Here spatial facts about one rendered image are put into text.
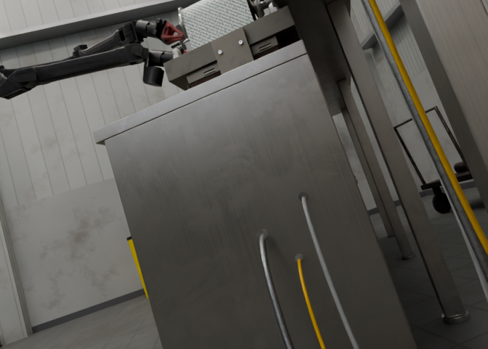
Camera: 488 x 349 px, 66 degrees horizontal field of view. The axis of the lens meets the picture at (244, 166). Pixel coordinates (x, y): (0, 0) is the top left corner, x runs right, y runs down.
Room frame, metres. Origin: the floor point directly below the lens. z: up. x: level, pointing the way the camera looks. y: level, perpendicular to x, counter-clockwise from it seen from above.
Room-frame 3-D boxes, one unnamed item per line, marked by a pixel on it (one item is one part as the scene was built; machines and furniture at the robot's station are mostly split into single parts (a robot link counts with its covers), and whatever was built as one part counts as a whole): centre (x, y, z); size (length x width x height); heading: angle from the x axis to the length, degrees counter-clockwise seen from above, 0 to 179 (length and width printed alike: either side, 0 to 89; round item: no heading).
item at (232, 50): (1.01, -0.07, 0.97); 0.10 x 0.03 x 0.11; 76
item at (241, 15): (1.23, -0.07, 1.11); 0.23 x 0.01 x 0.18; 76
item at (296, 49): (2.22, -0.23, 0.88); 2.52 x 0.66 x 0.04; 166
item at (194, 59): (1.11, -0.08, 1.00); 0.40 x 0.16 x 0.06; 76
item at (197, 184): (2.22, -0.25, 0.43); 2.52 x 0.64 x 0.86; 166
